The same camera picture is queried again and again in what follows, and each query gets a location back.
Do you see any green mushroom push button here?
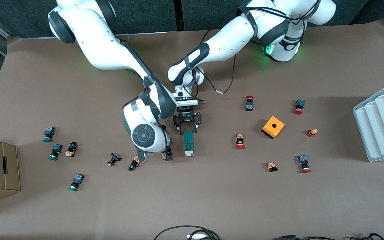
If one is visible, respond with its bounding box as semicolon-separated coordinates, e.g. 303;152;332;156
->
43;126;56;143
48;144;63;161
68;173;85;192

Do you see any black selector switch orange block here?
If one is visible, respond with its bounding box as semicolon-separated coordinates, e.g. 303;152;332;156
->
128;156;143;172
64;141;78;158

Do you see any black cable bundle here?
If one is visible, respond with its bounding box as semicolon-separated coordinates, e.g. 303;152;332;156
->
272;235;332;240

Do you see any thin black curled cable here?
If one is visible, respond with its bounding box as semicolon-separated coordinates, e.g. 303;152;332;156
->
350;232;384;240

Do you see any white ribbed plastic tray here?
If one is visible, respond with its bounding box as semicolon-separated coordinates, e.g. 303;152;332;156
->
353;79;384;163

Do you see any brown paper table cover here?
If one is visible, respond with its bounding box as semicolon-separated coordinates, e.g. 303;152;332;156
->
0;18;384;240

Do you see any orange button enclosure box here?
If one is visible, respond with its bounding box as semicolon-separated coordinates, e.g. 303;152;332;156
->
261;116;285;140

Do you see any red mushroom button orange block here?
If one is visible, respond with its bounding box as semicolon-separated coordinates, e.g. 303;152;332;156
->
235;133;246;150

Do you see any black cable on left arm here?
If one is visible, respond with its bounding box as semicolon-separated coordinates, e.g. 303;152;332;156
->
195;0;321;95

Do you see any green terminal block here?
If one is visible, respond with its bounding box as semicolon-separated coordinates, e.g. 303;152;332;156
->
183;130;194;157

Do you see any red mushroom button blue block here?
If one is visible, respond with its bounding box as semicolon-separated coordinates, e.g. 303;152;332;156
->
297;155;312;173
293;99;305;115

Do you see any black looped cable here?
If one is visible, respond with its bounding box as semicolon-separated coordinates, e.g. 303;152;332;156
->
153;225;221;240

